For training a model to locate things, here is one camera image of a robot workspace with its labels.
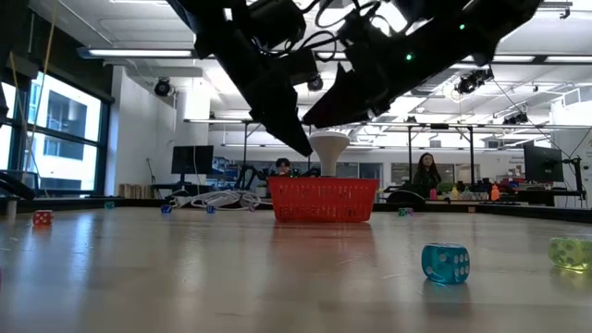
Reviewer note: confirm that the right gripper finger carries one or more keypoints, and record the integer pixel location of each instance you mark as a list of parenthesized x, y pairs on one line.
[(347, 106)]

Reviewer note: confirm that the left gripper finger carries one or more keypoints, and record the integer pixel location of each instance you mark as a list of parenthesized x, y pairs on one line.
[(282, 115)]

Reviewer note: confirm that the red plastic basket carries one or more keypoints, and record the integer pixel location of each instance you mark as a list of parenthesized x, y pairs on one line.
[(324, 199)]

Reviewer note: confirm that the green die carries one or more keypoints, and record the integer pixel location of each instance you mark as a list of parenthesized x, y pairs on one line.
[(402, 212)]

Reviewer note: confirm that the teal translucent die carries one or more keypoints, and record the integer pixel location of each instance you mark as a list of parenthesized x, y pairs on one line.
[(109, 205), (445, 264)]

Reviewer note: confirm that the red die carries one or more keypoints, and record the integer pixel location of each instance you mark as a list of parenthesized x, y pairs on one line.
[(42, 217)]

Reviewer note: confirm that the yellow-green translucent die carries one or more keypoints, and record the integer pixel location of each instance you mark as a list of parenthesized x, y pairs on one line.
[(571, 254)]

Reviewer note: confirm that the black background robot arm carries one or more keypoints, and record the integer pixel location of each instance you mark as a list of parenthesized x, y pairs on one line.
[(252, 175)]

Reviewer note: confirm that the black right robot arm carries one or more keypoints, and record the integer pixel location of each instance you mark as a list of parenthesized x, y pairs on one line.
[(462, 41)]

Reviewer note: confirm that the white lamp with metal base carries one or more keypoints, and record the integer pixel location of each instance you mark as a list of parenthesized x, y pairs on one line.
[(330, 148)]

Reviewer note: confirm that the person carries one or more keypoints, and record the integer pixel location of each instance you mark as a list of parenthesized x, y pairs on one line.
[(283, 166), (426, 175)]

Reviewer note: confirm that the black monitor on stand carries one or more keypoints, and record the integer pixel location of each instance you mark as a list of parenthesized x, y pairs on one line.
[(543, 163), (192, 159)]

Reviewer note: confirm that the dark blue die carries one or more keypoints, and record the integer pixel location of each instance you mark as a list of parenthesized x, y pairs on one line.
[(211, 209), (166, 208)]

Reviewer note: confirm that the pink bottle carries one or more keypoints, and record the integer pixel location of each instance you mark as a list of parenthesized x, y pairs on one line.
[(433, 193)]

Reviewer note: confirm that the yellow bottle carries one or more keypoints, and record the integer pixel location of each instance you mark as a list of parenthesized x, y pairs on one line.
[(454, 192)]

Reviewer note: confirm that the wooden blocks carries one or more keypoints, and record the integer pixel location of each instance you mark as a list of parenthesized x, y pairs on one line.
[(135, 190)]

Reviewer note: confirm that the orange bottle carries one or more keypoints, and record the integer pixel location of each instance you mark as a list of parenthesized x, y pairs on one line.
[(495, 192)]

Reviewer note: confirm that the black workstation frame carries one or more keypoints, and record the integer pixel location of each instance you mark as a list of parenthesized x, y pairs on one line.
[(250, 122), (439, 126)]

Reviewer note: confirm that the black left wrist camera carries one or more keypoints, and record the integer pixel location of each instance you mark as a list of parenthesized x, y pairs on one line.
[(273, 23)]

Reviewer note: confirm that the black ceiling camera cluster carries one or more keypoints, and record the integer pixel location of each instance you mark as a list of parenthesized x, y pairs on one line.
[(472, 82)]

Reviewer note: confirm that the ceiling light rail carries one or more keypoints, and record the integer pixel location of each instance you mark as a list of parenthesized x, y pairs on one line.
[(139, 53)]

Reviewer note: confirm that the window with dark frame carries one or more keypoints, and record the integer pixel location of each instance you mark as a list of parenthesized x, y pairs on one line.
[(69, 162)]

